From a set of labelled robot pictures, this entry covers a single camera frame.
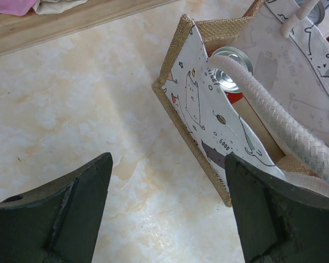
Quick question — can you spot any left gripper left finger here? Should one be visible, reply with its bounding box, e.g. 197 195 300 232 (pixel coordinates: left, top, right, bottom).
0 153 113 262

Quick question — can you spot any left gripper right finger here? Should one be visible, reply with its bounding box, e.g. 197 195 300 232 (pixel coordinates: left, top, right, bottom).
225 153 329 262

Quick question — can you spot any brown burlap canvas bag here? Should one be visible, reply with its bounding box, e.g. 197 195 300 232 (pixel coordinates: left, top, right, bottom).
152 1 329 205

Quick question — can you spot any purple soda can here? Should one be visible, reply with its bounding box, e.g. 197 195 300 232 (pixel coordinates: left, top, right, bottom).
294 1 325 26

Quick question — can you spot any cream folded cloth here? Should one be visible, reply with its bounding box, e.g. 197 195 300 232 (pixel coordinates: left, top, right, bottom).
32 0 88 15

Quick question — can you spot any pink t-shirt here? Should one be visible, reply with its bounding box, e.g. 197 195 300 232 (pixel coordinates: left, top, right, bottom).
0 0 39 16

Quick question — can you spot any wooden clothes rack frame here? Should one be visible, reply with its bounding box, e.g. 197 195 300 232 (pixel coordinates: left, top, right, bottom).
0 0 170 56

